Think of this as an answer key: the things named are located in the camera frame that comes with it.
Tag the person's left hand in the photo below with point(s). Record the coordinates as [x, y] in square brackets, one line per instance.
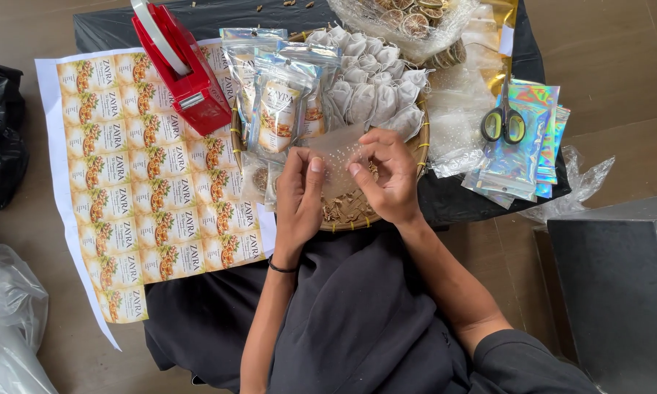
[295, 208]

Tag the heap of dried spice bits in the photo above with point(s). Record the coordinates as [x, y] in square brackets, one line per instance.
[350, 208]

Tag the person's black clothing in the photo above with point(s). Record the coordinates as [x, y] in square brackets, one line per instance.
[361, 312]

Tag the gold foil pouch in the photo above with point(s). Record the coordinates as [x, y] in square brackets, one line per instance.
[498, 22]

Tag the black wristband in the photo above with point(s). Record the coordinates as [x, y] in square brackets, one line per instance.
[280, 269]

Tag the stack of empty holographic pouches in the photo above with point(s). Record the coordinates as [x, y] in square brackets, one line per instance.
[525, 164]

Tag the crumpled clear plastic bag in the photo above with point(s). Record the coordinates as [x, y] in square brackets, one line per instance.
[577, 189]

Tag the large clear plastic bag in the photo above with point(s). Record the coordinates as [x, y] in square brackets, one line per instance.
[8, 323]

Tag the person's right hand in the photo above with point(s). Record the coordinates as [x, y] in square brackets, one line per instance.
[397, 183]

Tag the stack of clear dotted bags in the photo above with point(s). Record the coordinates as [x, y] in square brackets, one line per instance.
[454, 126]

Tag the round woven bamboo tray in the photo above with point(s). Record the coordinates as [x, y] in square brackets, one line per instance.
[416, 145]

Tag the black and yellow scissors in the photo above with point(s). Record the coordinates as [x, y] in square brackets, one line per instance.
[503, 123]

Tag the sheet of printed labels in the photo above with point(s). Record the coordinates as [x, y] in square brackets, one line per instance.
[142, 191]

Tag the clear packet with dried slice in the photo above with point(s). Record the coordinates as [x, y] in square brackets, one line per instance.
[272, 189]
[253, 178]

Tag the filled holographic tea pouch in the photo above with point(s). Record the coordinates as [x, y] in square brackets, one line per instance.
[318, 104]
[278, 112]
[240, 65]

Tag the black plastic bag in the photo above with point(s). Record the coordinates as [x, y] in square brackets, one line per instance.
[0, 137]

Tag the dark grey box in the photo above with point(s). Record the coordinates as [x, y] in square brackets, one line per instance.
[613, 295]

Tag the clear bag of dried citrus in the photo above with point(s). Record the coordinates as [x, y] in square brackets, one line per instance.
[410, 24]

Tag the small clear dotted plastic bag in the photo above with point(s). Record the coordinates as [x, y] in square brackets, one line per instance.
[336, 158]

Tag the red tape dispenser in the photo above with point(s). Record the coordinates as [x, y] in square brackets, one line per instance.
[189, 82]

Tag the pile of white tea bags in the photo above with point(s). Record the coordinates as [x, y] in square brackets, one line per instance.
[372, 87]

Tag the table with black cover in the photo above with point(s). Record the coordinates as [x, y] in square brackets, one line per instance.
[241, 13]

